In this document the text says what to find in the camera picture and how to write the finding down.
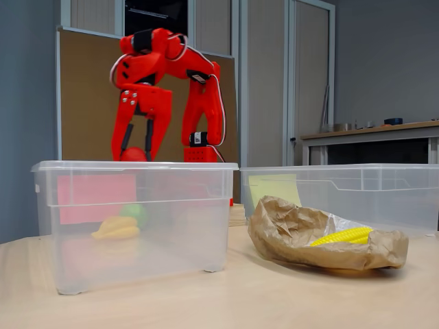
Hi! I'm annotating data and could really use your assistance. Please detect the leaning metal rods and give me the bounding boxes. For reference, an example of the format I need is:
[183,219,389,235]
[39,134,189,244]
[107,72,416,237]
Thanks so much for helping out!
[320,84,331,134]

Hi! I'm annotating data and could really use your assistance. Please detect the sideboard with wooden top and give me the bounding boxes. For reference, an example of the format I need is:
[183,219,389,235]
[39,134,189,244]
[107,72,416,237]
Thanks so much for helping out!
[300,119,439,165]

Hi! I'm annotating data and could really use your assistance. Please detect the yellow toy banana bunch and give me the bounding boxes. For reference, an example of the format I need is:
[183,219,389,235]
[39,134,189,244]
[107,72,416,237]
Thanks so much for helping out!
[91,215,141,240]

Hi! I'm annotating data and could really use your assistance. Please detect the red toy tomato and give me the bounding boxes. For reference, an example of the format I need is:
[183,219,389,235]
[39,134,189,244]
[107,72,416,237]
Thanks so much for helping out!
[119,147,148,162]

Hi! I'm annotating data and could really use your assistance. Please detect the wooden base block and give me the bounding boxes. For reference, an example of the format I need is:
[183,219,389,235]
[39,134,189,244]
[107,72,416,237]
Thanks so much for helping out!
[228,203,248,228]

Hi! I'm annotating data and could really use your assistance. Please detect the brown paper bag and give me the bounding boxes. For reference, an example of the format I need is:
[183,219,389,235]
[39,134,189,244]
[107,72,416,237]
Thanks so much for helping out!
[247,195,410,272]

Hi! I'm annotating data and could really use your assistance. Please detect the yellow toy corn cob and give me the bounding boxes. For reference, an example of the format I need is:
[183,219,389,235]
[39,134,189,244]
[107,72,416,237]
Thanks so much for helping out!
[310,226,374,247]

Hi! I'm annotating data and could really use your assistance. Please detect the brown cork pin board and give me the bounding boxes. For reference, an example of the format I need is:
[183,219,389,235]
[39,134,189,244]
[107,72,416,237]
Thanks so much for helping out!
[56,26,237,162]

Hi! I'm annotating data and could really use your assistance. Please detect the pink paper note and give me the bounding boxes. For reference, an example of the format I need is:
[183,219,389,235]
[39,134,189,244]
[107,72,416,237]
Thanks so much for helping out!
[57,173,139,226]

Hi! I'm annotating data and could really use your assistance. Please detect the tall grey cabinet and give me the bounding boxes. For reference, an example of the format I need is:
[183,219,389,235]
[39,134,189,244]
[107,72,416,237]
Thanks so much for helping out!
[61,0,336,167]

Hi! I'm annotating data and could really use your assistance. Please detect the light green toy apple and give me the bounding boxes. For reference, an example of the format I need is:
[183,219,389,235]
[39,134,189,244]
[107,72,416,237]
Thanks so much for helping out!
[119,204,148,227]

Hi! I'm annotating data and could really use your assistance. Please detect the clear plastic bin yellow note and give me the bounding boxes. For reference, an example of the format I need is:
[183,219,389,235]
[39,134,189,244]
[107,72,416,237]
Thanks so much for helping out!
[239,163,439,237]

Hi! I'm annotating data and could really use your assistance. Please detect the yellow paper note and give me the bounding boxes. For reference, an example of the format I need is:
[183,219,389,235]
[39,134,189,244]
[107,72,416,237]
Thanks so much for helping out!
[248,173,302,207]

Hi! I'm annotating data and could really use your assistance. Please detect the clear plastic bin pink note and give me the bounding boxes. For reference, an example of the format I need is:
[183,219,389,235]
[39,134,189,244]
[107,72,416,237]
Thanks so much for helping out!
[30,160,240,295]

